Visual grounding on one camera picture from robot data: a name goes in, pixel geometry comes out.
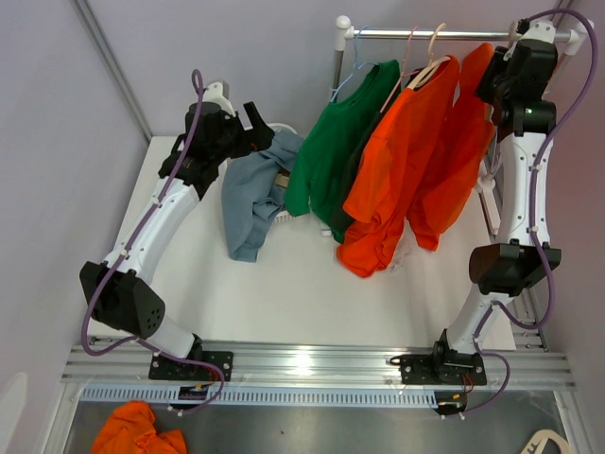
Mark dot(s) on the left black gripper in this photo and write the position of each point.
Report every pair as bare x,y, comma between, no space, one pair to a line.
250,140

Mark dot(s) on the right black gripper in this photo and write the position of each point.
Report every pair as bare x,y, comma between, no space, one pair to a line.
497,64

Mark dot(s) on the grey blue t shirt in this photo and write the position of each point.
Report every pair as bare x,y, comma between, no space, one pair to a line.
251,197

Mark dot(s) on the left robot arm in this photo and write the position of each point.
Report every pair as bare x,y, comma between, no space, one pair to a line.
118,289

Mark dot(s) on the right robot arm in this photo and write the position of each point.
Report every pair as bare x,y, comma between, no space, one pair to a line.
521,256

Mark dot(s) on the wooden hanger left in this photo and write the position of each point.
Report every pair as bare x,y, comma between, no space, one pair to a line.
433,65

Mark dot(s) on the orange t shirt left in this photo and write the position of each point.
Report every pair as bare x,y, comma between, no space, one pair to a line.
390,170

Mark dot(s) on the orange t shirt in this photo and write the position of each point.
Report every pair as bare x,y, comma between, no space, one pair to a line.
453,169
390,170

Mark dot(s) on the orange t shirt right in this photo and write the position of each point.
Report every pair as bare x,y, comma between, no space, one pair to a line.
453,169

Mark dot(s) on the wooden hanger on floor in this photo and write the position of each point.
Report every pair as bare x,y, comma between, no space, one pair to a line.
539,440

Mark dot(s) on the beige cloth in basket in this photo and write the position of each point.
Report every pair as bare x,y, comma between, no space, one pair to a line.
282,179

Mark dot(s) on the white metal clothes rack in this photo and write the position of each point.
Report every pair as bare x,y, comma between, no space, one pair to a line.
584,31

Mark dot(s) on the white plastic laundry basket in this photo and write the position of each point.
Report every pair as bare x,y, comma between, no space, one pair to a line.
281,156

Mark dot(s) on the orange cloth on floor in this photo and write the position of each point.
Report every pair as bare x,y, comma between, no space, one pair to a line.
130,429

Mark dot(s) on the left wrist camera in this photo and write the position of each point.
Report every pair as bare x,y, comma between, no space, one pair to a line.
217,92

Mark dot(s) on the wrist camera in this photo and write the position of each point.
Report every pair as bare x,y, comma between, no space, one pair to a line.
217,92
536,29

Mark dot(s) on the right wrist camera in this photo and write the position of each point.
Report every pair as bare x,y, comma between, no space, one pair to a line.
536,29

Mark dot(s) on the light blue wire hanger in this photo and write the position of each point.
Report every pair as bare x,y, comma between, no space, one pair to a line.
338,81

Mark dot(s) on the slotted cable duct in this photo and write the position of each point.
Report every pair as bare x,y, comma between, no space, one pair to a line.
261,396

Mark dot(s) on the aluminium mounting rail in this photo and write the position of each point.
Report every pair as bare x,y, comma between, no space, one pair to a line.
311,366

